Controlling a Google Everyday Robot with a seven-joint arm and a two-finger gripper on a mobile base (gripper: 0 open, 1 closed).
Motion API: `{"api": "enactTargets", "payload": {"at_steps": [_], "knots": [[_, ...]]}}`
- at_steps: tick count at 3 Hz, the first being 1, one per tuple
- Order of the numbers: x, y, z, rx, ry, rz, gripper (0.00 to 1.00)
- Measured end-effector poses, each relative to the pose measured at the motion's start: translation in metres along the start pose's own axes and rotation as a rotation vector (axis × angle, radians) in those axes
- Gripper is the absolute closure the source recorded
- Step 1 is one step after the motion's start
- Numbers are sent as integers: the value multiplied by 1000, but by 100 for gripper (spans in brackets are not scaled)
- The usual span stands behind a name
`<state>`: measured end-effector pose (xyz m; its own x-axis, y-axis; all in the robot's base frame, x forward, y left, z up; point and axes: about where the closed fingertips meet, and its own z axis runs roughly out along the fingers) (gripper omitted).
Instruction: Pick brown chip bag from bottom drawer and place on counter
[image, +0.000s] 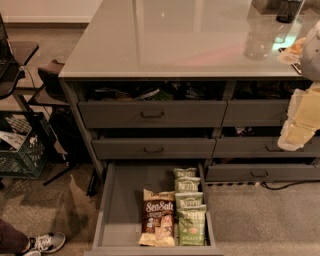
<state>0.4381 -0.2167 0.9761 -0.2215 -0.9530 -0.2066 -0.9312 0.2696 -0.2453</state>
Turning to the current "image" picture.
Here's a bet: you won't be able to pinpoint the brown sea salt chip bag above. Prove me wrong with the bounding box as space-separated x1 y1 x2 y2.
139 189 175 247

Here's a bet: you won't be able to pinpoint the dark metal side stand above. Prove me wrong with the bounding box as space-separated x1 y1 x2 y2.
0 13 76 187

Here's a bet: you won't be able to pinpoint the person's leg dark trousers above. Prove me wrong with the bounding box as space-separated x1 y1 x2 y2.
0 218 30 254

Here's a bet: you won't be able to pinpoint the open bottom left drawer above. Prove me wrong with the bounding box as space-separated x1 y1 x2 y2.
84 160 223 256

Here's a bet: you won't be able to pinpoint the grey sneaker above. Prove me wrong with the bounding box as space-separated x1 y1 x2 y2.
20 232 66 256

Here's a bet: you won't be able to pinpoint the top right drawer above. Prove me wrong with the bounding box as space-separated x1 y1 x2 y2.
222 99 289 127

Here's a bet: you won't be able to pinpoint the middle left drawer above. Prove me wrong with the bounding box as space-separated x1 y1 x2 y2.
92 138 216 160

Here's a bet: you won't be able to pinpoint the dark container on counter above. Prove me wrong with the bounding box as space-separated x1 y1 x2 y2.
276 0 304 23

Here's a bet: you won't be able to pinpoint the green chip bag rear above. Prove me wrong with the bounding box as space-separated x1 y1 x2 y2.
173 168 197 179

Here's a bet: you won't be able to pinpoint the white paper in crate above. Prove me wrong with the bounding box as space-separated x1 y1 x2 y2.
0 131 25 150

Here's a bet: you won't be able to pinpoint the dark green plastic crate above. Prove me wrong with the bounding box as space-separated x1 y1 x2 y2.
0 111 56 179

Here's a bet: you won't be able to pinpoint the top left drawer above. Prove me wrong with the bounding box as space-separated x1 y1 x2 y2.
78 100 226 128

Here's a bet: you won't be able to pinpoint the snack bags in top drawer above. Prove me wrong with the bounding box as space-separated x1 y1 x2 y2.
86 81 225 101

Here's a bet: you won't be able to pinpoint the green chip bag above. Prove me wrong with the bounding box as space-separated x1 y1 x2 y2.
175 192 203 209
173 168 197 179
175 177 200 193
178 204 207 246

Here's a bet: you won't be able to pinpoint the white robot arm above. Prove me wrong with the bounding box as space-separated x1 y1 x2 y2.
278 21 320 151

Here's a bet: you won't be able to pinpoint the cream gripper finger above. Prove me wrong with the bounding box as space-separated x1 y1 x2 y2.
277 82 320 151

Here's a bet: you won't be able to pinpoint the grey drawer cabinet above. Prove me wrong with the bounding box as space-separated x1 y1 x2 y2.
58 0 320 256

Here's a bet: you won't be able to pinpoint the green chip bag front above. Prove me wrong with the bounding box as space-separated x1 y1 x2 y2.
178 204 207 246

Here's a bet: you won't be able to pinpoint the black cable on floor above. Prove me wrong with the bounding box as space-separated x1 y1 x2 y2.
260 180 320 191

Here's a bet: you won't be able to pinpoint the black white marker board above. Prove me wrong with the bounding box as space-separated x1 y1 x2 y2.
278 48 302 75

